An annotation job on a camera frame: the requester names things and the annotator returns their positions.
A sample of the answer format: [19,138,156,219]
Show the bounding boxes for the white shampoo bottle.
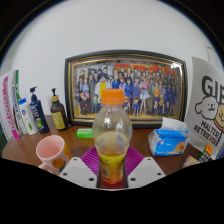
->
[18,97,38,136]

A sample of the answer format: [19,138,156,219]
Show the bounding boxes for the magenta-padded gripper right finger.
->
[122,145,167,190]

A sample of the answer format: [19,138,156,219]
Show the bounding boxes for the colourful puzzle cube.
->
[198,143,214,163]

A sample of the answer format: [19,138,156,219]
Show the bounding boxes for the white paper gift bag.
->
[184,46,224,158]

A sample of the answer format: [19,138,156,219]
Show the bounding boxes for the blue tissue pack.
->
[147,116,190,157]

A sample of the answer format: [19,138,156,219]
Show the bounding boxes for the orange juice bottle orange cap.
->
[92,88,133,185]

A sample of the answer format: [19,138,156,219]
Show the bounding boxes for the pink ceramic mug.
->
[35,134,66,176]

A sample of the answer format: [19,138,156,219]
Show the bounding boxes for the flat round red coaster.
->
[100,179,125,190]

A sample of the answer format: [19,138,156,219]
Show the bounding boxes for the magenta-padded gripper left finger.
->
[58,145,102,190]

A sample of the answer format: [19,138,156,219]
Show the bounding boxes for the framed group picture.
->
[64,49,188,129]

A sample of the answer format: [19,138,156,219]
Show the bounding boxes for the small green packet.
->
[75,128,94,139]

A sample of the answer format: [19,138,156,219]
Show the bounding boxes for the small patterned snack packet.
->
[181,155,201,170]

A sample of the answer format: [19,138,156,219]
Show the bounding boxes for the dark blue pump bottle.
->
[29,86,50,135]

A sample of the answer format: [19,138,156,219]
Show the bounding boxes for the brown pump bottle yellow label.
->
[50,87,69,131]

